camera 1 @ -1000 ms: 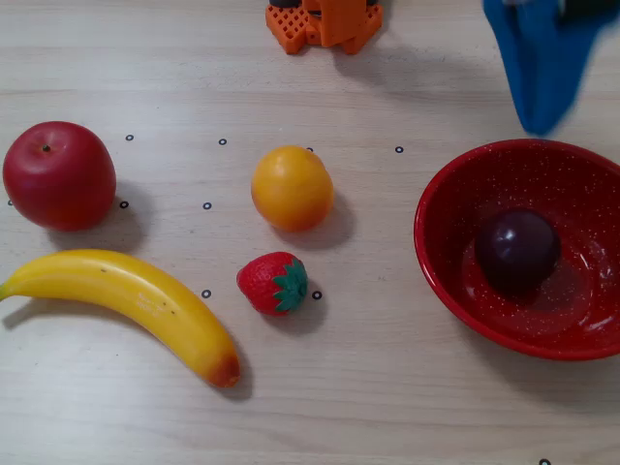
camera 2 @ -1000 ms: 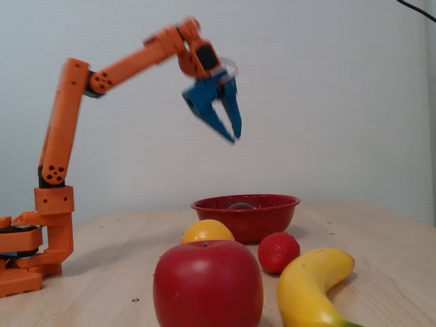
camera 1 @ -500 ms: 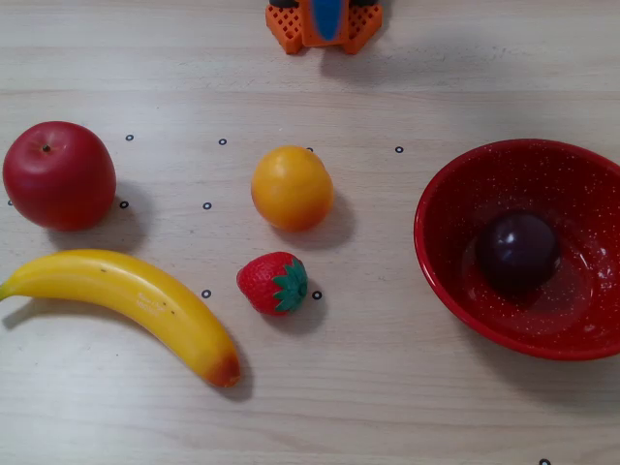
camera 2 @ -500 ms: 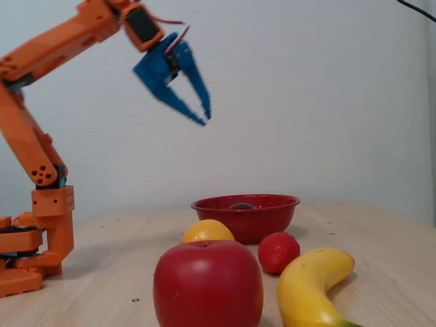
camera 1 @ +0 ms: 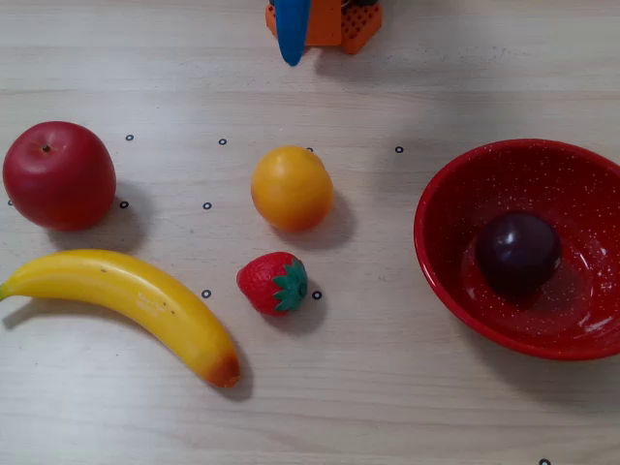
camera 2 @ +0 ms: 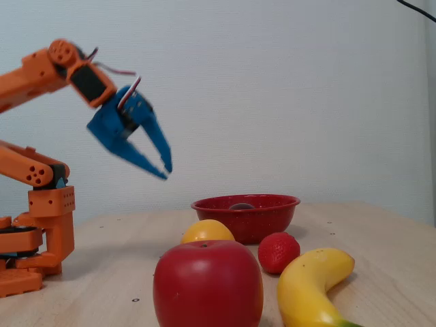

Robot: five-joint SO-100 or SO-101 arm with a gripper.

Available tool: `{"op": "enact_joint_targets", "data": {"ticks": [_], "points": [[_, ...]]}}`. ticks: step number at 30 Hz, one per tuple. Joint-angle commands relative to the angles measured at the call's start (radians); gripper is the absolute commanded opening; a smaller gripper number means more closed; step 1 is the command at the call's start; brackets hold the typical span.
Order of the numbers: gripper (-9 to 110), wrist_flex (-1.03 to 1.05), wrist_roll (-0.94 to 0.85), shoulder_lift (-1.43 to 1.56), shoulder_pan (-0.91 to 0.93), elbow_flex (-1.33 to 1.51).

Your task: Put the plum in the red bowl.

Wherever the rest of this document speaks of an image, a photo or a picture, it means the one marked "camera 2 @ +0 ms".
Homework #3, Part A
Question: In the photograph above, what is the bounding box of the blue gripper with motor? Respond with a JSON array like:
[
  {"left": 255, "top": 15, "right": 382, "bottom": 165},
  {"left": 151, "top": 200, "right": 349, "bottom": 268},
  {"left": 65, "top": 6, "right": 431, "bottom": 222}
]
[{"left": 86, "top": 85, "right": 174, "bottom": 181}]

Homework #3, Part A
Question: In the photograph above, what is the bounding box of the red speckled bowl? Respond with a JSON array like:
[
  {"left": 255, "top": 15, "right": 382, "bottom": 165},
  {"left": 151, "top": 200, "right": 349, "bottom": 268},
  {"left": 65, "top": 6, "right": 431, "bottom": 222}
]
[{"left": 190, "top": 193, "right": 301, "bottom": 245}]

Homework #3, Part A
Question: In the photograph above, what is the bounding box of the orange fruit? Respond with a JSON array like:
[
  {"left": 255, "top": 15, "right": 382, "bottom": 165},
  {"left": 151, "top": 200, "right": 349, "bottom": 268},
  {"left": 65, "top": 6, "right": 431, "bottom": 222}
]
[{"left": 179, "top": 219, "right": 236, "bottom": 245}]

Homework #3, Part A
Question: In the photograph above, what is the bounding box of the red apple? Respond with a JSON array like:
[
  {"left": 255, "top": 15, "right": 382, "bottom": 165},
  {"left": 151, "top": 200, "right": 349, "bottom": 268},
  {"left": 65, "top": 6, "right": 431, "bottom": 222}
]
[{"left": 153, "top": 239, "right": 265, "bottom": 327}]

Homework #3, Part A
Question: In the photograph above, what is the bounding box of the red strawberry with green leaves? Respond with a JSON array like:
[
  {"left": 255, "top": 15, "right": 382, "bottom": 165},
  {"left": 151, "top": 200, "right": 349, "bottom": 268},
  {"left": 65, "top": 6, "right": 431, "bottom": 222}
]
[{"left": 257, "top": 232, "right": 301, "bottom": 275}]

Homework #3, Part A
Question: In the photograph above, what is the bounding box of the yellow banana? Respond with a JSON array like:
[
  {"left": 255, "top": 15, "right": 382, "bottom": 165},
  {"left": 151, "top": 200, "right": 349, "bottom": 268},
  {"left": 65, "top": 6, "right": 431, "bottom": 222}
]
[{"left": 276, "top": 247, "right": 367, "bottom": 327}]

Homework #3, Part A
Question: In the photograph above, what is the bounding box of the red white servo cable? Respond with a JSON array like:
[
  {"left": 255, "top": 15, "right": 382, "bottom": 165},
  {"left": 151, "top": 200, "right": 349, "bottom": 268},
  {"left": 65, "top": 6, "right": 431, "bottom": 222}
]
[{"left": 87, "top": 46, "right": 142, "bottom": 110}]

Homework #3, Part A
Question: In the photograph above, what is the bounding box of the thin black cable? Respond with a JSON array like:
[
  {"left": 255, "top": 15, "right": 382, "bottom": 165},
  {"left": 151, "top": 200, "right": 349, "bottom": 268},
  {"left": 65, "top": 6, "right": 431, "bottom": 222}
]
[{"left": 396, "top": 0, "right": 436, "bottom": 23}]

